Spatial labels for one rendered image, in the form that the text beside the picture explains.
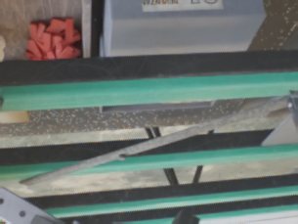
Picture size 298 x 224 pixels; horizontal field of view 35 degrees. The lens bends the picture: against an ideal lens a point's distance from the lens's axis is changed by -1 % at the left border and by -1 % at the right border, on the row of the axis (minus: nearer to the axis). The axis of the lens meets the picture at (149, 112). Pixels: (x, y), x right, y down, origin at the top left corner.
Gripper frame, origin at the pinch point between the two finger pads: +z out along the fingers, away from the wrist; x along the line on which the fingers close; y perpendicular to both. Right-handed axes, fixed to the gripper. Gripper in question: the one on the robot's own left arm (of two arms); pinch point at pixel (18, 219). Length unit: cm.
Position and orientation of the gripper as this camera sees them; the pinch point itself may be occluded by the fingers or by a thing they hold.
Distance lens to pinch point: 51.8
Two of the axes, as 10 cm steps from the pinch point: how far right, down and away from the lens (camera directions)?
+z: -8.8, -4.7, 0.9
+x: -1.3, 4.1, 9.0
